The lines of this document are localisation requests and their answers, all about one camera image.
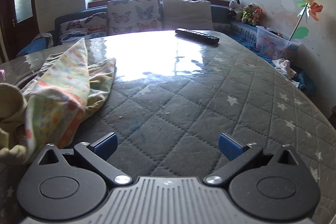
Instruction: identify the floral striped baby garment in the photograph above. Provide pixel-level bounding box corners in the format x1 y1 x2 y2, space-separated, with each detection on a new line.
0 38 117 165

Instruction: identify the beige pillow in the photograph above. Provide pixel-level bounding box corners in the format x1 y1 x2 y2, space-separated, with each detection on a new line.
162 0 214 31

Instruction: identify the dark blue sofa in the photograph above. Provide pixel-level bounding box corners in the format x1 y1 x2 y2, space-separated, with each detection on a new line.
17 0 317 97

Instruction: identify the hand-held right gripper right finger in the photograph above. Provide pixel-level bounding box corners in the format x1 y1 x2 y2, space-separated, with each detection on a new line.
205 133 306 185

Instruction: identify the blue cloth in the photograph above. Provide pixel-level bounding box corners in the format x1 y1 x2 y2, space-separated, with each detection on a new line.
297 70 317 96

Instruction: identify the cow plush toy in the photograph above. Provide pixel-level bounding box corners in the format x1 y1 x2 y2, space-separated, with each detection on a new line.
228 0 243 17

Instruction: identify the white cloth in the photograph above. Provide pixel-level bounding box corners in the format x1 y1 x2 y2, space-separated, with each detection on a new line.
272 58 298 80

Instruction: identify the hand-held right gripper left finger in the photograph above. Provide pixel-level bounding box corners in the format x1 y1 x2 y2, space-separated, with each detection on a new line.
33 132 132 186

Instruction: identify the orange plush toy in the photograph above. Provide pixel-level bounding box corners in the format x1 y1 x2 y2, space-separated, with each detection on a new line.
251 7 265 26

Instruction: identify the long butterfly print pillow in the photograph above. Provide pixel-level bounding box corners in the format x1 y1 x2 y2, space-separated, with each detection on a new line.
59 13 109 43

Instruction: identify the bear plush toy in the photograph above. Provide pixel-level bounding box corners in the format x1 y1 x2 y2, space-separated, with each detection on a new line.
241 3 256 24

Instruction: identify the black remote control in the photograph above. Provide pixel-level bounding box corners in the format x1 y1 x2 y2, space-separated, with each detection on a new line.
175 28 219 45

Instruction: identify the colourful pinwheel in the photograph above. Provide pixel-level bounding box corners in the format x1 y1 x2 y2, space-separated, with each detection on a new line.
289 0 324 42

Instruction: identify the square butterfly print pillow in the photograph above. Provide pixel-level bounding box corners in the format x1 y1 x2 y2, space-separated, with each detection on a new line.
107 0 162 35

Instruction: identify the grey knit blanket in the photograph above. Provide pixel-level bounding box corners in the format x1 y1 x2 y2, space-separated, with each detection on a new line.
34 32 55 48

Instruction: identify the blue cushion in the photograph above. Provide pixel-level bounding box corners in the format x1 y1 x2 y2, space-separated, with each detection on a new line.
17 38 53 56

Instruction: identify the clear plastic storage box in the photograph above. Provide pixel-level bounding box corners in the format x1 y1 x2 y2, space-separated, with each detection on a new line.
255 25 302 58

